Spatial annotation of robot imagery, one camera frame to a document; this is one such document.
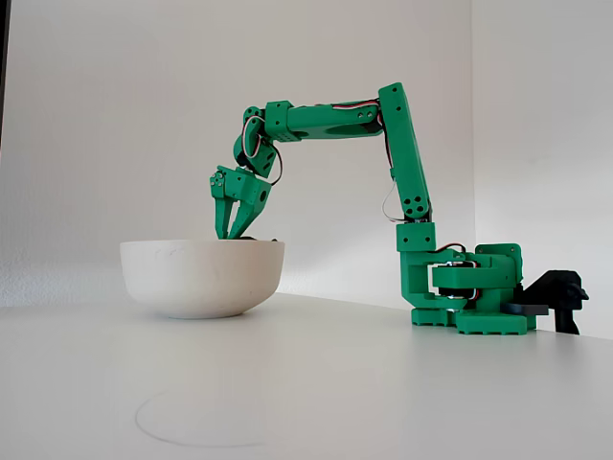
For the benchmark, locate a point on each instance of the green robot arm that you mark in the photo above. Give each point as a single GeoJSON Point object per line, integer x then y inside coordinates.
{"type": "Point", "coordinates": [407, 144]}

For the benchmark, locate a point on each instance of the black crumpled cloth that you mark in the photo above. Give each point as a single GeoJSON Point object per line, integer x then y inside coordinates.
{"type": "Point", "coordinates": [246, 238]}

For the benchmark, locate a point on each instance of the white round bowl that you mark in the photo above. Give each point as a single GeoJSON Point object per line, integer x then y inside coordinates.
{"type": "Point", "coordinates": [201, 278]}

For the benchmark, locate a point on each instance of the black table clamp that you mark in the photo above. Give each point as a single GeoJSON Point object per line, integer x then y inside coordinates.
{"type": "Point", "coordinates": [560, 287]}

